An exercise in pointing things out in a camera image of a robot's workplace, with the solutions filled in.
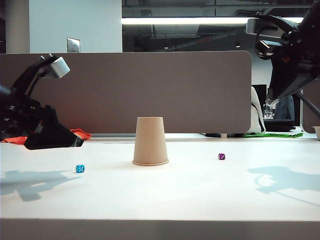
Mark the metal wall switch plate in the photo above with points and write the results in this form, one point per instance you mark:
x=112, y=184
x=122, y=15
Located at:
x=73, y=45

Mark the narrow brown desk partition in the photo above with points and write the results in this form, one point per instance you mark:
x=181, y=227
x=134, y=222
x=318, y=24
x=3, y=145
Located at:
x=312, y=112

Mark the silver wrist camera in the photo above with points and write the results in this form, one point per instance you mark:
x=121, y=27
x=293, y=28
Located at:
x=58, y=67
x=255, y=25

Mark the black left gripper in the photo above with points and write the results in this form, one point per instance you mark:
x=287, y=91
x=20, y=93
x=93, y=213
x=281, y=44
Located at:
x=22, y=115

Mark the long ceiling light strip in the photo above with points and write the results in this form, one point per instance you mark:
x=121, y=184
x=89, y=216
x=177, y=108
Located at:
x=187, y=20

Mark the dark blue jacket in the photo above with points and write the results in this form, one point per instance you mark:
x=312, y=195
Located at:
x=285, y=110

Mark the beige paper bowl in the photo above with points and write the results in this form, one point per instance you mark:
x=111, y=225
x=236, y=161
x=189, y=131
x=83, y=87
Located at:
x=317, y=132

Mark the black ceiling spotlight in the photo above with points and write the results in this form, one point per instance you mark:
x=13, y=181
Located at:
x=237, y=45

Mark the black diagonal pole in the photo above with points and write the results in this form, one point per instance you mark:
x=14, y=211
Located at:
x=311, y=106

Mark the brown paper cup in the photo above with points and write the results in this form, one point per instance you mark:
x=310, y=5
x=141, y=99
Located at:
x=150, y=142

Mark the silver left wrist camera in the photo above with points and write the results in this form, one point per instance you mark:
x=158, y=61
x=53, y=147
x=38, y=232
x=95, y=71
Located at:
x=58, y=67

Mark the black tray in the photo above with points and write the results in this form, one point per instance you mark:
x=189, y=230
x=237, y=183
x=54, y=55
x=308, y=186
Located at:
x=278, y=125

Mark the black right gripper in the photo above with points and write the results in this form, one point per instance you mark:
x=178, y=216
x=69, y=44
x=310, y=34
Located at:
x=287, y=52

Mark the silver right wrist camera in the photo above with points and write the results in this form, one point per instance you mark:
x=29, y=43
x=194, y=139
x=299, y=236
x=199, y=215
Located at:
x=255, y=25

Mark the orange cloth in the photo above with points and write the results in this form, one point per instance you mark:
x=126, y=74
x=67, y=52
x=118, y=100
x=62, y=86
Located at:
x=83, y=133

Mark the black computer monitor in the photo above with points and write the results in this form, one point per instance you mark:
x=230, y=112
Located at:
x=260, y=93

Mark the blue die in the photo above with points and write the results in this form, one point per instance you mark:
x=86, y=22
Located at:
x=80, y=168

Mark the wide brown desk partition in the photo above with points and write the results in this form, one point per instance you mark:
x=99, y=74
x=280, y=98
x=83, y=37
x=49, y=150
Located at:
x=162, y=87

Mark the green tape strip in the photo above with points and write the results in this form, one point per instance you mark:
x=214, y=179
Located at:
x=275, y=135

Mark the purple die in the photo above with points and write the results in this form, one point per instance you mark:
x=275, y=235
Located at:
x=221, y=156

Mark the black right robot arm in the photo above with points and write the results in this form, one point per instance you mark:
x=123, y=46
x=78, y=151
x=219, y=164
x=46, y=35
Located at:
x=312, y=30

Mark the clear glass container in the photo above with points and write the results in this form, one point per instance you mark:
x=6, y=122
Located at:
x=268, y=111

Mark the small white block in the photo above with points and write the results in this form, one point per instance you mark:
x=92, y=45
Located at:
x=224, y=136

